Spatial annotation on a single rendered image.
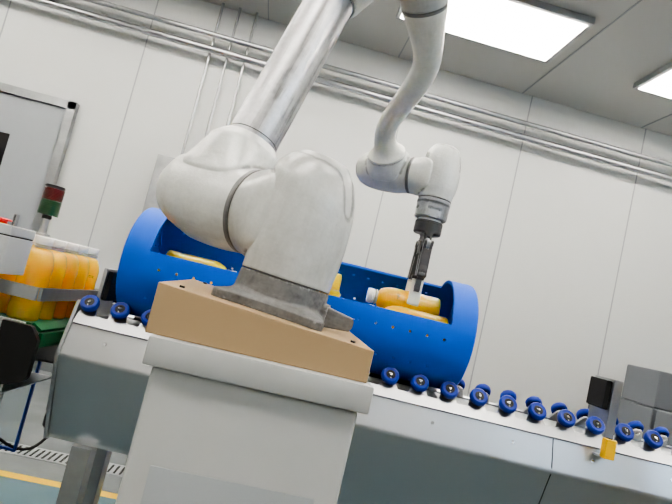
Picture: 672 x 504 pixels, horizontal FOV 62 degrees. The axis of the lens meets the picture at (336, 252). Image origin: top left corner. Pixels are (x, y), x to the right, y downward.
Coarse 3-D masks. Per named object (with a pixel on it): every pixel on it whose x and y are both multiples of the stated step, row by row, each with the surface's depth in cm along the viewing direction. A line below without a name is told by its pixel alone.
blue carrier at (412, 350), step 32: (160, 224) 138; (128, 256) 133; (160, 256) 134; (224, 256) 160; (128, 288) 134; (352, 288) 161; (448, 288) 155; (384, 320) 135; (416, 320) 135; (448, 320) 161; (384, 352) 136; (416, 352) 136; (448, 352) 135
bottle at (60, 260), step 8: (56, 248) 136; (56, 256) 135; (64, 256) 137; (56, 264) 134; (64, 264) 136; (56, 272) 135; (64, 272) 137; (56, 280) 135; (48, 304) 134; (48, 312) 134
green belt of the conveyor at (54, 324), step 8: (24, 320) 126; (40, 320) 132; (48, 320) 135; (56, 320) 138; (64, 320) 141; (40, 328) 126; (48, 328) 129; (56, 328) 133; (64, 328) 138; (40, 336) 125; (48, 336) 128; (56, 336) 133; (40, 344) 127; (48, 344) 131; (56, 344) 136
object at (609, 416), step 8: (592, 376) 154; (600, 376) 153; (592, 384) 153; (600, 384) 149; (608, 384) 146; (616, 384) 145; (592, 392) 152; (600, 392) 148; (608, 392) 146; (616, 392) 145; (592, 400) 151; (600, 400) 147; (608, 400) 145; (616, 400) 145; (592, 408) 153; (600, 408) 149; (608, 408) 145; (616, 408) 145; (600, 416) 148; (608, 416) 145; (616, 416) 145; (608, 424) 144; (608, 432) 144
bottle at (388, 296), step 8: (384, 288) 148; (392, 288) 148; (376, 296) 147; (384, 296) 146; (392, 296) 146; (400, 296) 146; (424, 296) 148; (376, 304) 148; (384, 304) 146; (392, 304) 146; (400, 304) 146; (408, 304) 146; (424, 304) 146; (432, 304) 146; (440, 304) 147; (432, 312) 146
